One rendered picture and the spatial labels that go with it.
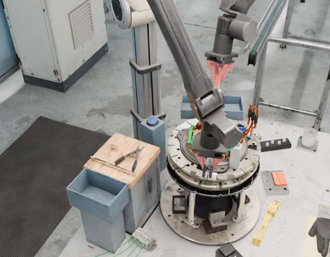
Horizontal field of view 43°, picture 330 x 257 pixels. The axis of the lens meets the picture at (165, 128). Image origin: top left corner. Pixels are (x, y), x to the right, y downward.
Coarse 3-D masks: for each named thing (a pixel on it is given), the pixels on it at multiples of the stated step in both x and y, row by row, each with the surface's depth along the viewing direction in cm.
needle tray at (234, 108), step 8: (184, 96) 174; (224, 96) 173; (232, 96) 173; (240, 96) 173; (184, 104) 176; (224, 104) 175; (232, 104) 175; (240, 104) 173; (184, 112) 167; (232, 112) 165; (240, 112) 165
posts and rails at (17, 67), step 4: (104, 0) 486; (104, 4) 490; (104, 8) 494; (12, 68) 372; (16, 68) 374; (8, 72) 366; (12, 72) 371; (4, 76) 362; (8, 76) 367; (0, 80) 359; (4, 80) 363
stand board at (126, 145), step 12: (108, 144) 151; (120, 144) 151; (132, 144) 151; (144, 144) 151; (96, 156) 146; (108, 156) 146; (120, 156) 146; (144, 156) 146; (156, 156) 148; (84, 168) 143; (96, 168) 142; (108, 168) 142; (144, 168) 142; (120, 180) 137; (132, 180) 137
